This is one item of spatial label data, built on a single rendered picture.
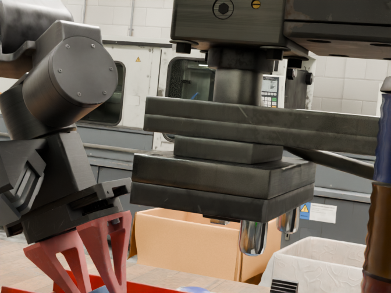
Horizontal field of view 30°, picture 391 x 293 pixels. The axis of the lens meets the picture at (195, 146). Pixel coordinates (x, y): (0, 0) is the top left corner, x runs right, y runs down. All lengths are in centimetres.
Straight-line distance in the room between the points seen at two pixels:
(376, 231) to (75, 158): 37
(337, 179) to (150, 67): 168
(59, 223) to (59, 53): 14
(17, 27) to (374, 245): 43
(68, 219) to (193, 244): 231
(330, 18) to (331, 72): 666
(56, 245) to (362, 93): 645
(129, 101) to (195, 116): 514
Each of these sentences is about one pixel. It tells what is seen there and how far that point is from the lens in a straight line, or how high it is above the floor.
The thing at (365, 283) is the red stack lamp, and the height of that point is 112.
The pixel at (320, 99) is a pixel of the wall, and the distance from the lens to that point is 715.
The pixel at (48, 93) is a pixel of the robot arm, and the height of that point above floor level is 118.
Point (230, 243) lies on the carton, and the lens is 285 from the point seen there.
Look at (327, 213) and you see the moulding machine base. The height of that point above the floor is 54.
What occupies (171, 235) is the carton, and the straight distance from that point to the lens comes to 294.
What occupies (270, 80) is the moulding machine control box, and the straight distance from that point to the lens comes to 507.
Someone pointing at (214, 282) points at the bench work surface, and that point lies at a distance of 119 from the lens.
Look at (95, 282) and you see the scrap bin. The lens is 91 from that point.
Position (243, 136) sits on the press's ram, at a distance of 52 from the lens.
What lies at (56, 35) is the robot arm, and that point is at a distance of 58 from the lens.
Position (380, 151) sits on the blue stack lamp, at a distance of 28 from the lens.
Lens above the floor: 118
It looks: 3 degrees down
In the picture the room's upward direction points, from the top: 6 degrees clockwise
